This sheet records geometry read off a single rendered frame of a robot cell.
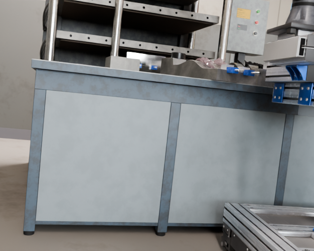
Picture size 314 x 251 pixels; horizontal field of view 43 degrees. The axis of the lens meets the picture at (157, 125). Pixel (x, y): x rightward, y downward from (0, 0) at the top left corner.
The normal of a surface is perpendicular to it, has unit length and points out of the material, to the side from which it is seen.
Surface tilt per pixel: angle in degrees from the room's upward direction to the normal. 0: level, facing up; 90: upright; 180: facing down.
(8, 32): 90
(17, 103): 90
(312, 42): 90
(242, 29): 90
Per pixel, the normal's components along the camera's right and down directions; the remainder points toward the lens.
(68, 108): 0.25, 0.11
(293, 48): -0.98, -0.09
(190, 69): -0.84, -0.04
